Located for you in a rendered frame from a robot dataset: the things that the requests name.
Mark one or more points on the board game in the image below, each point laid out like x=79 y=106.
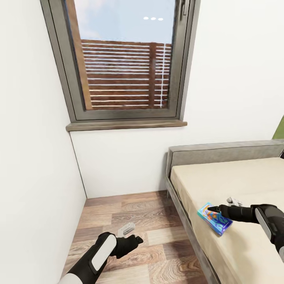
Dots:
x=219 y=223

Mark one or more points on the bed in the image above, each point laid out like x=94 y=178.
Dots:
x=251 y=171

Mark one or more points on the fixed window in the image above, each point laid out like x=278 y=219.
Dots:
x=122 y=63

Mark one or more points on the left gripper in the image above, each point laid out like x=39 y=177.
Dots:
x=129 y=243

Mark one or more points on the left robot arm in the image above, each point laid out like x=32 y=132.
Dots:
x=91 y=264

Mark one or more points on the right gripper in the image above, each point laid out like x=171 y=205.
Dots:
x=230 y=212

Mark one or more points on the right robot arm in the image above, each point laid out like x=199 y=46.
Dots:
x=268 y=216

